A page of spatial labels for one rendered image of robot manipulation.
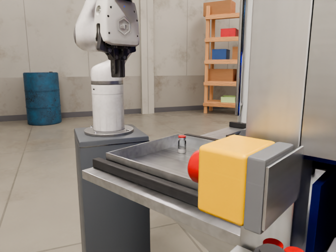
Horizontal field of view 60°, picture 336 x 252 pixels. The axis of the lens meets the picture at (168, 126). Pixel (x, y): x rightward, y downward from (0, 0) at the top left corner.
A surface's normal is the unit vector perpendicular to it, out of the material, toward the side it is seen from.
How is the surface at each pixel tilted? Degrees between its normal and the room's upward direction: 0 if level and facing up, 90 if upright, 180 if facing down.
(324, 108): 90
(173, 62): 90
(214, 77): 90
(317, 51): 90
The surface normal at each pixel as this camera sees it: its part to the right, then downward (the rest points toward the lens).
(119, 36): 0.72, 0.14
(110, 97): 0.36, 0.18
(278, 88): -0.66, 0.15
